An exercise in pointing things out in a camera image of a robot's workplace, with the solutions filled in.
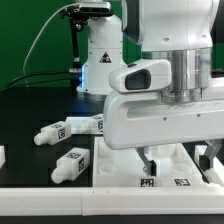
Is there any white front fence wall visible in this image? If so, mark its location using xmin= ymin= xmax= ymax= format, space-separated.
xmin=0 ymin=186 xmax=224 ymax=216

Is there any white fence wall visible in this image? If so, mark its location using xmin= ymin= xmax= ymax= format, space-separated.
xmin=0 ymin=146 xmax=6 ymax=169
xmin=194 ymin=145 xmax=224 ymax=187
xmin=0 ymin=186 xmax=224 ymax=216

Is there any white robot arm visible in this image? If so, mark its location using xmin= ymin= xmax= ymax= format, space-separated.
xmin=80 ymin=0 xmax=224 ymax=185

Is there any white right fence wall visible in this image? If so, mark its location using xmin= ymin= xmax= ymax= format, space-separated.
xmin=194 ymin=145 xmax=224 ymax=187

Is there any grey camera cable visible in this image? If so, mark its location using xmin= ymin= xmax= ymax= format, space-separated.
xmin=22 ymin=3 xmax=79 ymax=88

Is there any black cable lower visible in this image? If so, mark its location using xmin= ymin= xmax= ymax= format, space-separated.
xmin=0 ymin=77 xmax=73 ymax=93

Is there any black camera on stand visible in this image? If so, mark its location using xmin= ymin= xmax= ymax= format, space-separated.
xmin=60 ymin=2 xmax=113 ymax=18

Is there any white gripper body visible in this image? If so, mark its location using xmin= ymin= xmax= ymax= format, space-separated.
xmin=103 ymin=59 xmax=224 ymax=149

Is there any black cable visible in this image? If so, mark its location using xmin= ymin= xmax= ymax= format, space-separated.
xmin=6 ymin=70 xmax=83 ymax=88
xmin=0 ymin=77 xmax=73 ymax=93

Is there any white sheet with markers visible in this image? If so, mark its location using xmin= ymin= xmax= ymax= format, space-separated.
xmin=65 ymin=116 xmax=105 ymax=136

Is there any white left fence wall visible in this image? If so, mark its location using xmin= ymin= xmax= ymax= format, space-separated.
xmin=0 ymin=146 xmax=6 ymax=169

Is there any black cable upper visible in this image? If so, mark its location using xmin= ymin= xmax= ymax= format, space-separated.
xmin=6 ymin=70 xmax=83 ymax=88

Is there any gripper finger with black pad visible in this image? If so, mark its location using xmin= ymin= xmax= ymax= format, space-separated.
xmin=136 ymin=147 xmax=157 ymax=176
xmin=198 ymin=140 xmax=221 ymax=171

